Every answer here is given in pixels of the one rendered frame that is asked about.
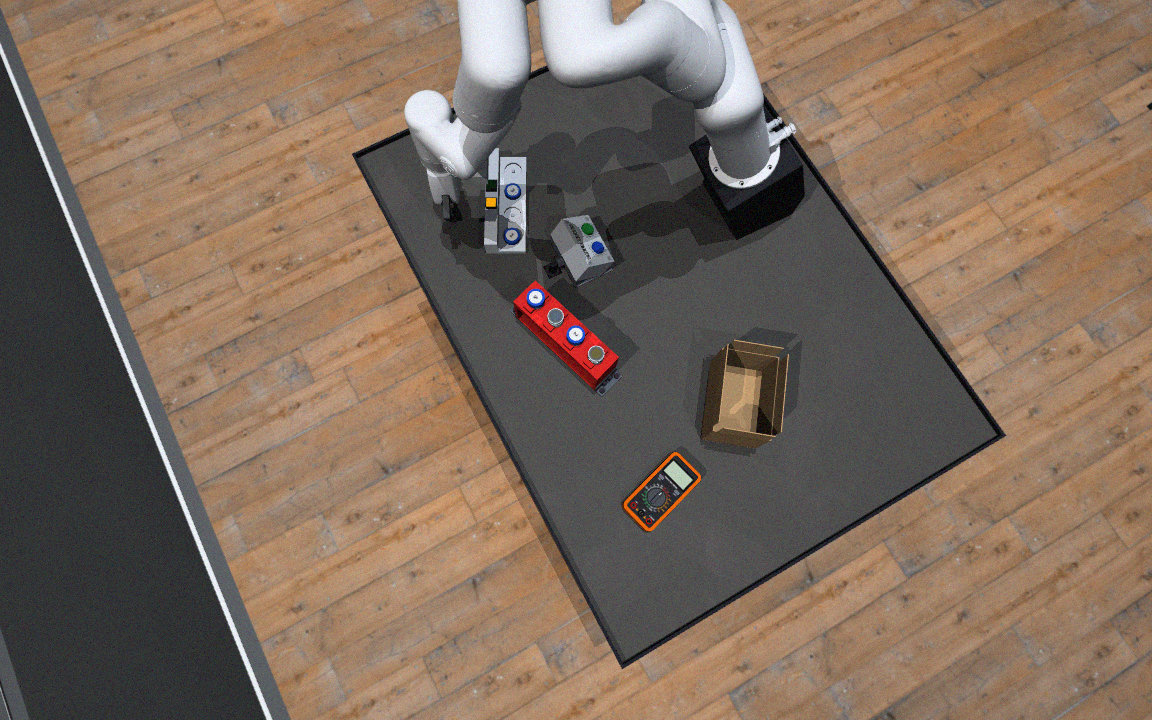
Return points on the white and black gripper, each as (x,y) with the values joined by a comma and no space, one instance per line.
(443,183)

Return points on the orange digital multimeter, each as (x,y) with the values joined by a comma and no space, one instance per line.
(661,491)

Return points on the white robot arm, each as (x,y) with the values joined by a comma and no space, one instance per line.
(692,49)

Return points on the brown cardboard box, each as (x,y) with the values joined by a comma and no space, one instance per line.
(740,401)

